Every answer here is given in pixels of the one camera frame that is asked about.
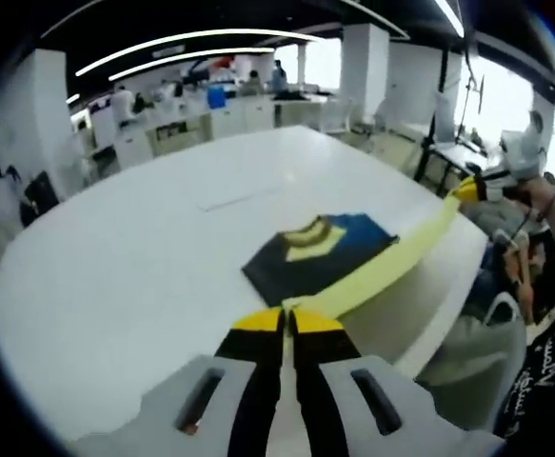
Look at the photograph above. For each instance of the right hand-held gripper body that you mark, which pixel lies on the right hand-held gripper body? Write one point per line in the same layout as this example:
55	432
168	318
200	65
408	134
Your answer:
522	147

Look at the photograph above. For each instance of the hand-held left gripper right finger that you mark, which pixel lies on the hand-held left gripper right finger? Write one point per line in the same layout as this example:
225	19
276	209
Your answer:
401	428

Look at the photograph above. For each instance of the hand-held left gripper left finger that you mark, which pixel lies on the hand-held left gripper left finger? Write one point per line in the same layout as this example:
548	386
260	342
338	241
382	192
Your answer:
177	419

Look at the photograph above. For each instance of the yellow blue grey garment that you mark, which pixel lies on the yellow blue grey garment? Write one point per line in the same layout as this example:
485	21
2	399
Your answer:
282	271

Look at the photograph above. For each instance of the person's right hand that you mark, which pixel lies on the person's right hand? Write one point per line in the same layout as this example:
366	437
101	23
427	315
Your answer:
539	195

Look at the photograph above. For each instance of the black stand pole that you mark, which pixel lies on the black stand pole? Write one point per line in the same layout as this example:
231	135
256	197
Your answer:
474	90

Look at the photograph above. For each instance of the white chair armrest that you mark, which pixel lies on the white chair armrest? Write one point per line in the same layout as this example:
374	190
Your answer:
491	309

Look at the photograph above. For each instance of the bright ceiling light strip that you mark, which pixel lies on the bright ceiling light strip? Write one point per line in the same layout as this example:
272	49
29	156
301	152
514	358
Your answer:
450	16

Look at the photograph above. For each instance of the operator in black shirt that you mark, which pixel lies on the operator in black shirt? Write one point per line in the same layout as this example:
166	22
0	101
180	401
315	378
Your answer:
543	381

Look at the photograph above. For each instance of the black chair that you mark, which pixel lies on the black chair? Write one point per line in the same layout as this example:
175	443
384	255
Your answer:
41	197

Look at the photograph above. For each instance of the white counter cabinets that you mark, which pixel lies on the white counter cabinets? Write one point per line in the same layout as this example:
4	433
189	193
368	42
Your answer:
229	121

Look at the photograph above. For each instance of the blue bin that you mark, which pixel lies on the blue bin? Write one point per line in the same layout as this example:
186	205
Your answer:
216	97

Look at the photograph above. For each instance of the long ceiling light strip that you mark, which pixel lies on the long ceiling light strip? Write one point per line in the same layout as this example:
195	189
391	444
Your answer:
201	40

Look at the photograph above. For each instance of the black frame desk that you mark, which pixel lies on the black frame desk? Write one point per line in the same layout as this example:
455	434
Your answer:
453	152

